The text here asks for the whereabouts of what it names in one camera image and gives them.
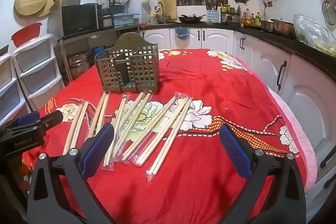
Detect steel steamer pot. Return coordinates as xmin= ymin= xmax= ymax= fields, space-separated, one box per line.
xmin=67 ymin=53 xmax=91 ymax=77

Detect white plastic drawer unit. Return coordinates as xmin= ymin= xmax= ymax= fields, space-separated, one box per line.
xmin=12 ymin=34 xmax=66 ymax=109
xmin=0 ymin=46 xmax=29 ymax=122

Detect grey perforated utensil holder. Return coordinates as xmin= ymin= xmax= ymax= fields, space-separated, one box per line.
xmin=94 ymin=32 xmax=161 ymax=94

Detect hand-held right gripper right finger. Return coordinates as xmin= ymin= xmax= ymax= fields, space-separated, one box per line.
xmin=219 ymin=124 xmax=307 ymax=224

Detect group of condiment bottles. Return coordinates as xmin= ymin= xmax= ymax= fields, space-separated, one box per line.
xmin=243 ymin=8 xmax=261 ymax=25

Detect bunch of chopsticks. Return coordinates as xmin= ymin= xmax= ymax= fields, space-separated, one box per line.
xmin=62 ymin=91 xmax=193 ymax=177

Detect blue plastic canister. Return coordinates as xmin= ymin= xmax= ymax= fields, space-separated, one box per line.
xmin=91 ymin=46 xmax=107 ymax=56

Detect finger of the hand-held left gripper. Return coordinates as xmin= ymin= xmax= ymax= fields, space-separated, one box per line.
xmin=4 ymin=112 xmax=40 ymax=133
xmin=28 ymin=110 xmax=64 ymax=133

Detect steel faucet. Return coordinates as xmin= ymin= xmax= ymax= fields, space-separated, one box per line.
xmin=154 ymin=2 xmax=166 ymax=21

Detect clear plastic bag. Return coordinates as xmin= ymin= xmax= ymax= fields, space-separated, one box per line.
xmin=293 ymin=14 xmax=336 ymax=54

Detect grey metal pot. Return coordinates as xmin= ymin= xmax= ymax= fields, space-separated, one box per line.
xmin=54 ymin=0 xmax=82 ymax=7

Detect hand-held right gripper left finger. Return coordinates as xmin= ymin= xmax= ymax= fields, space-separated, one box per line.
xmin=27 ymin=123 xmax=116 ymax=224

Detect wooden cutting board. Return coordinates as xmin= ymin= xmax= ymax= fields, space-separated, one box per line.
xmin=157 ymin=0 xmax=177 ymax=20

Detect red plastic basin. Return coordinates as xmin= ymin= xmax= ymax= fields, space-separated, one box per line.
xmin=11 ymin=22 xmax=43 ymax=48

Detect blue hanging bag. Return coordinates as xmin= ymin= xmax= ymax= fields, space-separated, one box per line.
xmin=175 ymin=27 xmax=190 ymax=38

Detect black microwave oven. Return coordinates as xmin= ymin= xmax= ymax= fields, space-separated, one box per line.
xmin=62 ymin=4 xmax=103 ymax=37

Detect wooden kitchen shelf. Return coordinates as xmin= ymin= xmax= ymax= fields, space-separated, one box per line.
xmin=56 ymin=25 xmax=141 ymax=83

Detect blue dish rack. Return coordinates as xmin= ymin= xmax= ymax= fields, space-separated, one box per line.
xmin=112 ymin=13 xmax=141 ymax=28

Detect black kitchen appliance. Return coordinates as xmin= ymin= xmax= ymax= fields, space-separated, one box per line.
xmin=102 ymin=9 xmax=114 ymax=28

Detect steel mesh strainer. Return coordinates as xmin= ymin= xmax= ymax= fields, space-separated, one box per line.
xmin=322 ymin=0 xmax=336 ymax=25

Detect red floral blanket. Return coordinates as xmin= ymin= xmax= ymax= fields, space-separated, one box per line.
xmin=22 ymin=49 xmax=315 ymax=224

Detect white kitchen cabinets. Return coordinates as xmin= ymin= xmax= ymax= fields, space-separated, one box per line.
xmin=143 ymin=27 xmax=336 ymax=216

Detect blue knife block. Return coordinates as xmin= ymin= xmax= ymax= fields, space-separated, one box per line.
xmin=206 ymin=4 xmax=219 ymax=23

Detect spice jar rack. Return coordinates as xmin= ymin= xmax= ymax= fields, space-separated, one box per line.
xmin=220 ymin=3 xmax=240 ymax=23

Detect row of glass jars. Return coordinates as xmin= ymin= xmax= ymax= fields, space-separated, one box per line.
xmin=177 ymin=0 xmax=229 ymax=7

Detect black wok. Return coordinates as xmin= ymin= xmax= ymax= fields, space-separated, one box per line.
xmin=178 ymin=13 xmax=206 ymax=24

